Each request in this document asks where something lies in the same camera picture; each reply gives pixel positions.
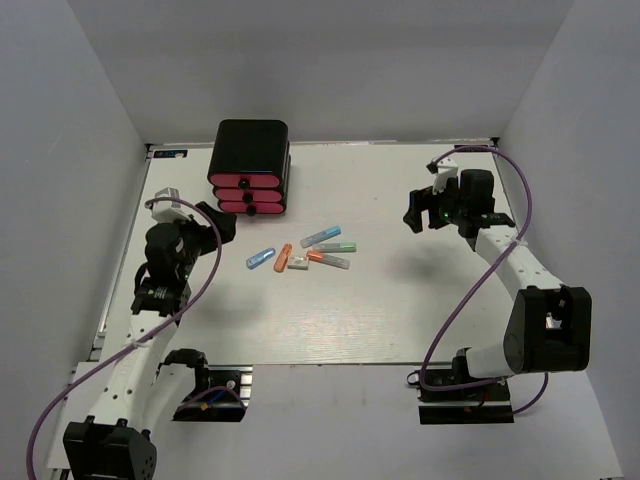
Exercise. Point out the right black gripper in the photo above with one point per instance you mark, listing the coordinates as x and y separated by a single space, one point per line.
424 200

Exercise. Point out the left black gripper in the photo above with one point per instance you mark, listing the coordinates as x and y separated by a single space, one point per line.
226 221

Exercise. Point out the pink bottom drawer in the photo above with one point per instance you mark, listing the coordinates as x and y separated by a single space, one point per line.
251 209

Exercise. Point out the pink drawer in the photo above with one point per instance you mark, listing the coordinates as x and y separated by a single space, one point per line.
242 195
244 181
251 209

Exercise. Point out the pink top drawer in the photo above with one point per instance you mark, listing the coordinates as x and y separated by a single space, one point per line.
244 181

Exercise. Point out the blue translucent lead case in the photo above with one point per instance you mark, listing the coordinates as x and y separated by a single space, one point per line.
259 258

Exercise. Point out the green capped lead tube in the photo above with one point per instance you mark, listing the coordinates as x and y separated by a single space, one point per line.
339 247

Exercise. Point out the blue capped lead tube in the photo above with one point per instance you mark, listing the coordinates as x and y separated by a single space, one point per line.
320 237

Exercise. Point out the orange capped lead tube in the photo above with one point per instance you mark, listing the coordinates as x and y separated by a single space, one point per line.
327 259

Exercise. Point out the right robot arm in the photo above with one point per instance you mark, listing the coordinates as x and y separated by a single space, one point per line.
549 328

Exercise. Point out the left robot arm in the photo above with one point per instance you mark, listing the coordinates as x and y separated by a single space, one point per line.
147 381

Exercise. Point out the orange translucent lead case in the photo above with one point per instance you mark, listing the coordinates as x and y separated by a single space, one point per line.
282 258

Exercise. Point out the black drawer cabinet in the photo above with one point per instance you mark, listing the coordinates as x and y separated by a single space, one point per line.
253 146

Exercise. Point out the left blue table label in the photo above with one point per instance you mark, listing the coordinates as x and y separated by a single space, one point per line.
170 154

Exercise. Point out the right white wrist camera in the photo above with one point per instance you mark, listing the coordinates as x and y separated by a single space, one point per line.
443 170

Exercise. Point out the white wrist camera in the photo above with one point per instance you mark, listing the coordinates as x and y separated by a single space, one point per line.
443 170
168 210

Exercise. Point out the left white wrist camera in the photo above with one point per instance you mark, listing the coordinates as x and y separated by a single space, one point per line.
168 210

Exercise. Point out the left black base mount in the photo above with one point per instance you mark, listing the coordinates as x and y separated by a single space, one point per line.
221 395

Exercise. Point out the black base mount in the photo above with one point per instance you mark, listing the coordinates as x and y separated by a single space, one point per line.
476 406
221 395

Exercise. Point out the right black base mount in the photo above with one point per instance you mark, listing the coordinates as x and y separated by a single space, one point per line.
476 406

